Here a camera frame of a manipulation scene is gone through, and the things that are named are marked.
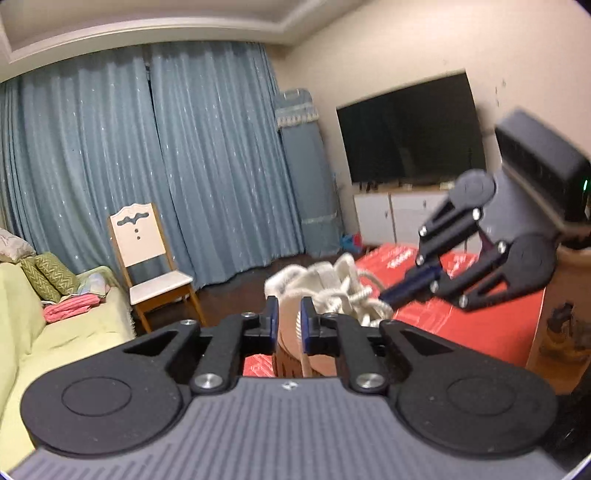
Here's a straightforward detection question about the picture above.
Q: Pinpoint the light green sofa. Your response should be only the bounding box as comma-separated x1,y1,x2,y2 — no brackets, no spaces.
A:
0,265,134,421

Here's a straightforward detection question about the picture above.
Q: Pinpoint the white cabinet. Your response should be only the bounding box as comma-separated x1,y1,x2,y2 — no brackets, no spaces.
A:
353,182,467,245

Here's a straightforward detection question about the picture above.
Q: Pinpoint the white wooden chair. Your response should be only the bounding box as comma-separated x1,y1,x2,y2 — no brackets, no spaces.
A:
107,202,206,333

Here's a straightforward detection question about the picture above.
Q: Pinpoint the grey pillow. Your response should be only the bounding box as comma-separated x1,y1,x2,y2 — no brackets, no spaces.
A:
0,227,37,264

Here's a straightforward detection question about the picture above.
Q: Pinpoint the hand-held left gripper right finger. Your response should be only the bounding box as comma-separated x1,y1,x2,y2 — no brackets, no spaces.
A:
300,298,456,396

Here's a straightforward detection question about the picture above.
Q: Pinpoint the blue curtain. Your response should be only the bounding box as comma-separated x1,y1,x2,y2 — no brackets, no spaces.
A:
0,41,305,291

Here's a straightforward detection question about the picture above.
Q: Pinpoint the white platform shoe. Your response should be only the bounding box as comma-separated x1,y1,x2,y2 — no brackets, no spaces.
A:
264,253,393,377

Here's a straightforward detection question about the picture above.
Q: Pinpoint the black television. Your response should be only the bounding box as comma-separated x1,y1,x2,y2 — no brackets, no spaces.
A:
336,71,486,185

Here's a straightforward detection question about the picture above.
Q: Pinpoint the blue covered standing appliance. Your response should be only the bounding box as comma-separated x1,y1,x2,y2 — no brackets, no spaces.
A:
274,88,345,257

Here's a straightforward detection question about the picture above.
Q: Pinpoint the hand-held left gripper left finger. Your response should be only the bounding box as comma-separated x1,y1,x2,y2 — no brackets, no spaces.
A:
122,295,279,396

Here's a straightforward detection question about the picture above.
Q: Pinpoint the green patterned pillow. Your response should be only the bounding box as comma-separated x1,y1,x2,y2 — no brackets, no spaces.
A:
18,256,63,303
34,251,79,291

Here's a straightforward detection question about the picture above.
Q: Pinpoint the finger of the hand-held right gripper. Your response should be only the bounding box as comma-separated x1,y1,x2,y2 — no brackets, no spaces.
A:
381,199,485,306
430,239,517,313

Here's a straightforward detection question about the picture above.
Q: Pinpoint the red printed board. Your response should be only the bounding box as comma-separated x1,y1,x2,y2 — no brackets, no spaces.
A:
242,242,546,379

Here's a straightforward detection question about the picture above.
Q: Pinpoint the pink folded cloth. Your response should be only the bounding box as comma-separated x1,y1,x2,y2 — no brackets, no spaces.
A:
42,294,101,324

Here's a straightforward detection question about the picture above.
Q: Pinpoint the pastel folded blanket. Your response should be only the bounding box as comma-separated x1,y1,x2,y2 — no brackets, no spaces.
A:
76,272,112,298

